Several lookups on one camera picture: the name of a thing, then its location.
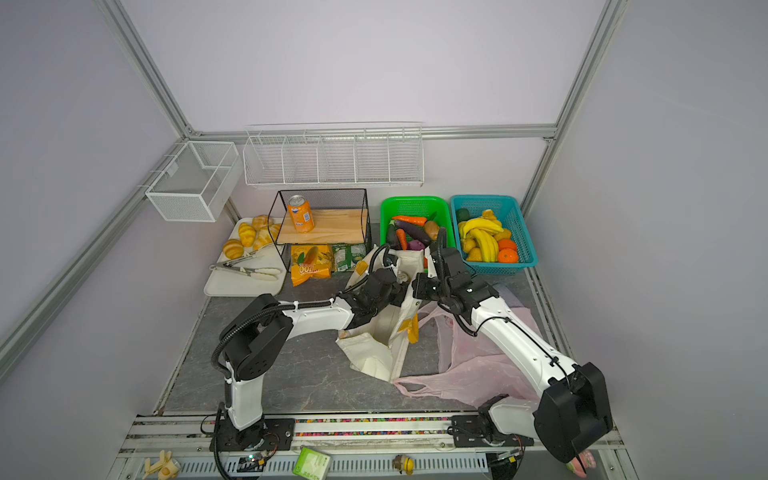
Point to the pink plastic grocery bag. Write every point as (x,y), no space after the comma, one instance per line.
(471,370)

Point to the croissant bread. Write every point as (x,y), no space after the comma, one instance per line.
(267,230)
(233,249)
(247,234)

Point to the orange fruit front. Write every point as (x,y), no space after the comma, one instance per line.
(508,256)

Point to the green small box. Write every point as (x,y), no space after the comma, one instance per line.
(312,464)

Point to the dark purple eggplant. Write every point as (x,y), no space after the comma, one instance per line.
(416,232)

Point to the white canvas tote bag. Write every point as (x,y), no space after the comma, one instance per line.
(375,343)

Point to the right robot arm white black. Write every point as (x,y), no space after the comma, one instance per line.
(571,410)

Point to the orange carrot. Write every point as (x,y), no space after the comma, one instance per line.
(414,220)

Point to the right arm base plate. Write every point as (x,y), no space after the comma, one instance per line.
(475,431)

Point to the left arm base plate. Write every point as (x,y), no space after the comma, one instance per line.
(269,434)

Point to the brown potato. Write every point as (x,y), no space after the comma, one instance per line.
(432,229)

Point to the purple onion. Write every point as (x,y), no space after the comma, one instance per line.
(415,245)

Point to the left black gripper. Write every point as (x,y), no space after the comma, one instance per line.
(401,292)

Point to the yellow toy banana pieces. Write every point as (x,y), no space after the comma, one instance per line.
(165,467)

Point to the croissant bread middle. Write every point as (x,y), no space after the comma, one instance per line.
(247,234)

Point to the pink toy figure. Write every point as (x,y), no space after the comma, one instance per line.
(582,464)

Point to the teal plastic basket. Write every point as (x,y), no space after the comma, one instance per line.
(505,209)

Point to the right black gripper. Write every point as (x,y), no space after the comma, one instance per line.
(421,283)

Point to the black wire shelf wooden board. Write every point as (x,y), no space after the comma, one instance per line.
(340,216)

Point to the green plastic basket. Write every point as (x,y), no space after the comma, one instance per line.
(430,207)

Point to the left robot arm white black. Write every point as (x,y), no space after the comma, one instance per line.
(251,343)

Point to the white wire wall basket long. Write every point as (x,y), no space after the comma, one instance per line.
(319,155)

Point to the white mesh wall box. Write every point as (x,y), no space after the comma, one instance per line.
(196,182)

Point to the yellow banana bunch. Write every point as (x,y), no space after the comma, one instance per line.
(478,239)

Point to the small yellow round toy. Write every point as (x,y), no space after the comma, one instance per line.
(404,464)

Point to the orange soda can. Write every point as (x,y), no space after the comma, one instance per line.
(300,211)

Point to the croissant bread right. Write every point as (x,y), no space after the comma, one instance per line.
(267,230)

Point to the green snack bag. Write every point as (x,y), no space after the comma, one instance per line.
(346,256)

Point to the croissant bread front left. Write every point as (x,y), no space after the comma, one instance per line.
(233,249)

